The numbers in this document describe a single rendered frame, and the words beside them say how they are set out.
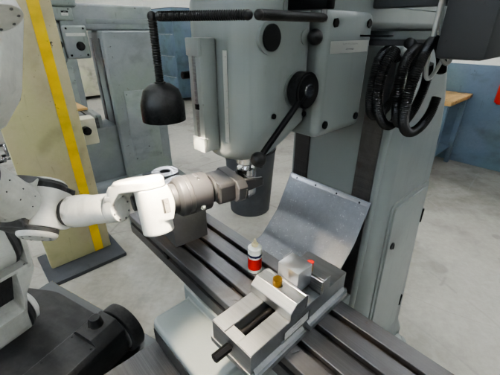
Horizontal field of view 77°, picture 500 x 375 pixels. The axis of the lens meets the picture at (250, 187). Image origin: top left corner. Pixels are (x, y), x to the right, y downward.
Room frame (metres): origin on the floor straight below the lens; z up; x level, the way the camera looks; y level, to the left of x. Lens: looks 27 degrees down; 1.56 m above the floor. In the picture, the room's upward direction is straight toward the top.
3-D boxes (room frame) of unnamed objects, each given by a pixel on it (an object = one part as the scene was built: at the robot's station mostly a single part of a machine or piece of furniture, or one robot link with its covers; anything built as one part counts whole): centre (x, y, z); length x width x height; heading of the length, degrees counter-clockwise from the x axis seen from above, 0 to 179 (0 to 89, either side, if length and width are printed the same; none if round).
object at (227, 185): (0.65, 0.09, 1.23); 0.13 x 0.12 x 0.10; 33
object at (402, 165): (1.11, -0.44, 0.78); 0.50 x 0.46 x 1.56; 133
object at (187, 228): (0.94, 0.26, 1.03); 0.22 x 0.12 x 0.20; 38
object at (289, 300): (0.53, -0.07, 1.02); 0.12 x 0.06 x 0.04; 44
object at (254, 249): (0.71, -0.01, 0.99); 0.04 x 0.04 x 0.11
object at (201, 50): (0.62, 0.09, 1.45); 0.04 x 0.04 x 0.21; 43
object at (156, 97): (0.53, 0.15, 1.46); 0.07 x 0.07 x 0.06
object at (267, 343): (0.55, -0.08, 0.99); 0.35 x 0.15 x 0.11; 134
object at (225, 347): (0.42, 0.06, 0.98); 0.04 x 0.02 x 0.02; 134
